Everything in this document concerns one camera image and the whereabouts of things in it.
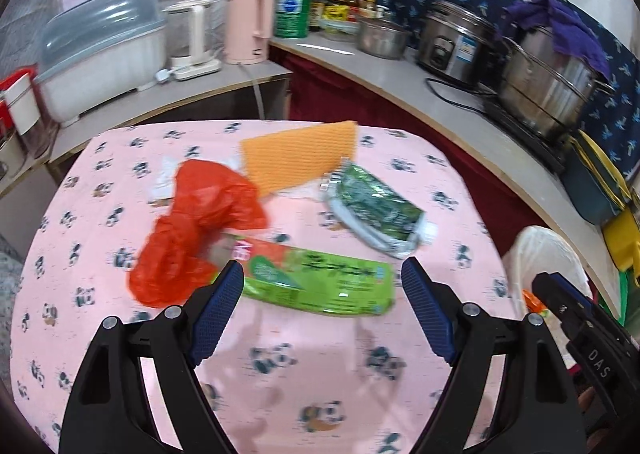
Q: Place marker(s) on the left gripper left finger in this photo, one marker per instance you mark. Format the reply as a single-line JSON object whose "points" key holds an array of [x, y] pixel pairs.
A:
{"points": [[210, 308]]}

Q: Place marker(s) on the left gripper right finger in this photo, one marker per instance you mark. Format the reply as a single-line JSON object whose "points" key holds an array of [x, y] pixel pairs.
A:
{"points": [[429, 302]]}

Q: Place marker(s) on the orange plastic bag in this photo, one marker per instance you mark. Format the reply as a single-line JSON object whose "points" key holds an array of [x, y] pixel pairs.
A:
{"points": [[209, 197]]}

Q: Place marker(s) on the green snack wrapper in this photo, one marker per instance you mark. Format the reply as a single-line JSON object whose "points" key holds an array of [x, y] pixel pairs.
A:
{"points": [[312, 281]]}

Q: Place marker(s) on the green spouted pouch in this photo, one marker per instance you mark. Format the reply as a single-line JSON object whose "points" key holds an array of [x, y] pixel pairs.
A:
{"points": [[376, 213]]}

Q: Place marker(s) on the white lined trash bin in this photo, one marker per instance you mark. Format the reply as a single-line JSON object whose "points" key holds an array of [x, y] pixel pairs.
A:
{"points": [[540, 250]]}

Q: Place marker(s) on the green plastic bag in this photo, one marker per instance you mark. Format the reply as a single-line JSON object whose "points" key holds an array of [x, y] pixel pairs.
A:
{"points": [[629, 297]]}

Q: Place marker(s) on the pink panda tablecloth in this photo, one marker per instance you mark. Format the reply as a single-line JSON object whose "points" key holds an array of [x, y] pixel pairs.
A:
{"points": [[280, 380]]}

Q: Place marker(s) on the orange sponge cloth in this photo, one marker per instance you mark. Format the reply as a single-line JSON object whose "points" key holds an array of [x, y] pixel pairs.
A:
{"points": [[292, 157]]}

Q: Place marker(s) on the blue yellow stacked basins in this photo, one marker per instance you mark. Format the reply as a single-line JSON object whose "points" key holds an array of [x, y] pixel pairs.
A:
{"points": [[592, 182]]}

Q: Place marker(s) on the black induction cooker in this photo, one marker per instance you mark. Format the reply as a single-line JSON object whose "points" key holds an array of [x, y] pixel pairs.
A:
{"points": [[548, 154]]}

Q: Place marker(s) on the large steel steamer pot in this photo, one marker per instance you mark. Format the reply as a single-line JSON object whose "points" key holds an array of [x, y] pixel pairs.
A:
{"points": [[543, 89]]}

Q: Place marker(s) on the steel rice cooker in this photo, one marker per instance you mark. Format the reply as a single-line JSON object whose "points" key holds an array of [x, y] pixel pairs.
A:
{"points": [[455, 43]]}

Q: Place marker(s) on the small steel bowl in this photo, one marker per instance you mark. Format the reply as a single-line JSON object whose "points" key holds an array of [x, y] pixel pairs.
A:
{"points": [[381, 38]]}

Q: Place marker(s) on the red white container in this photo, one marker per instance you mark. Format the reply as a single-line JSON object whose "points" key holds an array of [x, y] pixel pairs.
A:
{"points": [[20, 98]]}

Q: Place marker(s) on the clear lid storage box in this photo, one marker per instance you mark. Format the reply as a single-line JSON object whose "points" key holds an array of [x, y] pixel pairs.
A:
{"points": [[96, 51]]}

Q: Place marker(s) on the glass white kettle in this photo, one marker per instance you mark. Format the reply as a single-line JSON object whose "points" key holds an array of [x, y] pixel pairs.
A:
{"points": [[190, 40]]}

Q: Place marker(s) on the pink electric kettle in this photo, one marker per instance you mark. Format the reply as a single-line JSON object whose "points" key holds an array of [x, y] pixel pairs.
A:
{"points": [[247, 31]]}

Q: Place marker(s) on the green tin can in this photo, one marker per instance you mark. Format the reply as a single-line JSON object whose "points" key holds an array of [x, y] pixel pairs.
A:
{"points": [[291, 19]]}

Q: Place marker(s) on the purple towel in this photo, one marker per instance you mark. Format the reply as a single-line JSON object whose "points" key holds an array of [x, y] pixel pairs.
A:
{"points": [[571, 37]]}

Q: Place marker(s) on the yellow condiment jar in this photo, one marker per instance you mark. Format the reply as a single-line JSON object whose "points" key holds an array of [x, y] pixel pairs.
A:
{"points": [[335, 11]]}

